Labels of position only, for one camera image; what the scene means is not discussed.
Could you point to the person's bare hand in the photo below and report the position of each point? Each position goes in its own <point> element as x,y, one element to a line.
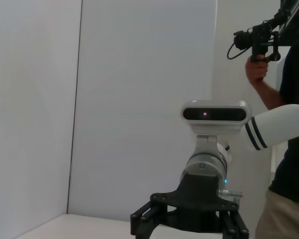
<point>256,68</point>

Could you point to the person in dark shirt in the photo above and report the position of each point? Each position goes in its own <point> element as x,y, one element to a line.
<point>296,169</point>

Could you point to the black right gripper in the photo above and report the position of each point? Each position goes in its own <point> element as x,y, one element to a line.
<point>199,191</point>

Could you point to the person's bare forearm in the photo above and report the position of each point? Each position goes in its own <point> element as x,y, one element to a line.
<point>269,94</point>

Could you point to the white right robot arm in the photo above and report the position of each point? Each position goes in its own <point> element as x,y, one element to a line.
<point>276,124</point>

